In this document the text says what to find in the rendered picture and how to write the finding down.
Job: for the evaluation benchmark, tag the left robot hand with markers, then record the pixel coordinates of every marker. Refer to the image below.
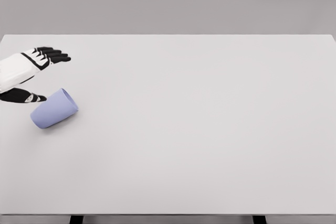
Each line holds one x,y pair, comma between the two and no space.
18,68

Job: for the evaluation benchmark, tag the lavender plastic cup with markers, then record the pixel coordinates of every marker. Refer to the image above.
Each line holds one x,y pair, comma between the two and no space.
53,110

